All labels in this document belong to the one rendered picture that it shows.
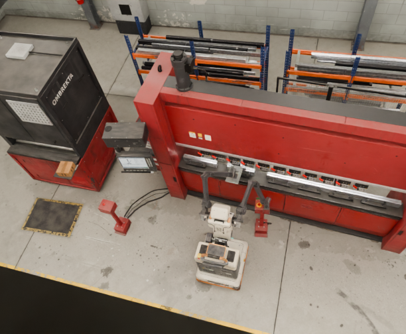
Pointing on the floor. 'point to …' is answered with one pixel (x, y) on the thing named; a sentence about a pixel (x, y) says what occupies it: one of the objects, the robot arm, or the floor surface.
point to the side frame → (388, 242)
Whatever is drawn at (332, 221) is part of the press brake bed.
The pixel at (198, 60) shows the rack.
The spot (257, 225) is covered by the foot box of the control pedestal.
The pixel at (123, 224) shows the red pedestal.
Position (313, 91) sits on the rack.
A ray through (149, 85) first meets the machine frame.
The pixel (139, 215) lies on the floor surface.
